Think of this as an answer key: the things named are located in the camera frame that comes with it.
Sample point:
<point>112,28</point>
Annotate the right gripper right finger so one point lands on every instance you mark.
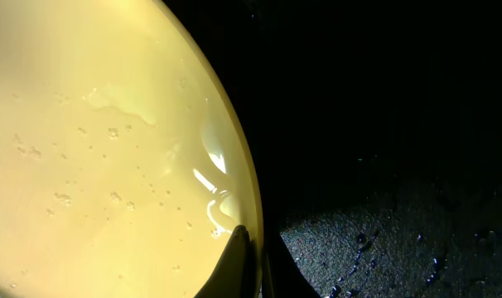
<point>281,276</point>

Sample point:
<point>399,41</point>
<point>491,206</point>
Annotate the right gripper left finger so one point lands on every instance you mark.
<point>236,272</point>

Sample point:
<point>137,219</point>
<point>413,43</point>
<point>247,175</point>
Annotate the yellow plate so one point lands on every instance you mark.
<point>123,166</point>

